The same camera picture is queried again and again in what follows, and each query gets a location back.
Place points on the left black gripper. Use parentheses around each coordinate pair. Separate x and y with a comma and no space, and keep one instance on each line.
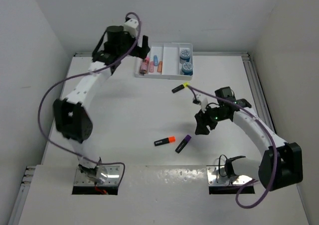
(140,52)

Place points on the white divided organizer tray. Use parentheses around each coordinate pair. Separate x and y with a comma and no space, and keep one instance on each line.
(168,53)

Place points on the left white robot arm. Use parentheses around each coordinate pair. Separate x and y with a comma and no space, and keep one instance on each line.
(71,113)

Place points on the blue eraser case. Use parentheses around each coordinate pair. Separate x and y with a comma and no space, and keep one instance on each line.
(156,61)

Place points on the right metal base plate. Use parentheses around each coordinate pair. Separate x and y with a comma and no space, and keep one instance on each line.
(217,177)

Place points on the metal base plate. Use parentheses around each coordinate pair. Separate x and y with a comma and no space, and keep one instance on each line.
(101,176)
(217,177)

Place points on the aluminium frame rail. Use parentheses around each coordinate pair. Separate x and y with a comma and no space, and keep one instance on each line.
(257,91)

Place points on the pink tube of pens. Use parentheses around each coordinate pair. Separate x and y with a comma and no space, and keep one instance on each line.
(144,66)

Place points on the purple cap black highlighter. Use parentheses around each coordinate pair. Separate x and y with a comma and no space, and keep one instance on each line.
(182,144)

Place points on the orange cap black highlighter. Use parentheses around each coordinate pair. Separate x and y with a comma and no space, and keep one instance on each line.
(165,141)

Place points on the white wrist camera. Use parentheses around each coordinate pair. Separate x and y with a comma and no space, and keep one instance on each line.
(201,101)
(132,27)

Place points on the yellow cap black highlighter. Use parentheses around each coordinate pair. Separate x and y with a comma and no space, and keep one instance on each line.
(179,88)

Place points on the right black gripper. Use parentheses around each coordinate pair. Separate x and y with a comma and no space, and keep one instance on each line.
(201,119)

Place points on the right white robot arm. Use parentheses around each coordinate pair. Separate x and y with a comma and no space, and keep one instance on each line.
(281,163)

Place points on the pink eraser case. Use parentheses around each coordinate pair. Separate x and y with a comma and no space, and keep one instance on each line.
(151,67)

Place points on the blue tape roll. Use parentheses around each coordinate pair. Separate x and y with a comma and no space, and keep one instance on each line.
(185,55)
(187,68)

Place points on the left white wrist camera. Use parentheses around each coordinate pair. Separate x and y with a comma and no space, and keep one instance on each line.
(132,27)

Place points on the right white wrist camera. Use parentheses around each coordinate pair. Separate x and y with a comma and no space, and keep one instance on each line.
(201,101)

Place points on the orange eraser case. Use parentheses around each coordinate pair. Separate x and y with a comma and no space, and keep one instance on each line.
(159,69)

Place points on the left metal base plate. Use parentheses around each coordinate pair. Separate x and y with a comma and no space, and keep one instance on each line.
(101,176)

